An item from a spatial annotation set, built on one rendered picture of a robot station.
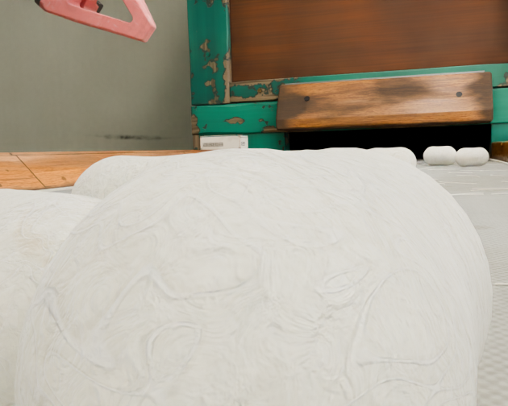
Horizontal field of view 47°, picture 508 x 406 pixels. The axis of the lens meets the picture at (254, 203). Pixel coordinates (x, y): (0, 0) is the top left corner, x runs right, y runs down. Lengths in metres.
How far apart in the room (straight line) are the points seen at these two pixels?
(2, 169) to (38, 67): 1.66
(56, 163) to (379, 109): 0.53
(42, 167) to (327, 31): 0.62
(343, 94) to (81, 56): 1.22
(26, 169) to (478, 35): 0.69
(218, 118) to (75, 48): 1.07
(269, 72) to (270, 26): 0.07
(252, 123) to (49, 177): 0.58
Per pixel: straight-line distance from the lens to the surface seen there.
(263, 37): 0.96
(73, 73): 1.96
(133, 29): 0.45
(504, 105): 0.90
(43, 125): 2.00
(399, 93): 0.85
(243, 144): 0.82
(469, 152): 0.60
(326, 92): 0.87
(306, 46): 0.94
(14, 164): 0.39
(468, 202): 0.22
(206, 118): 0.96
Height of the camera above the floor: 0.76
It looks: 5 degrees down
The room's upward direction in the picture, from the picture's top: 2 degrees counter-clockwise
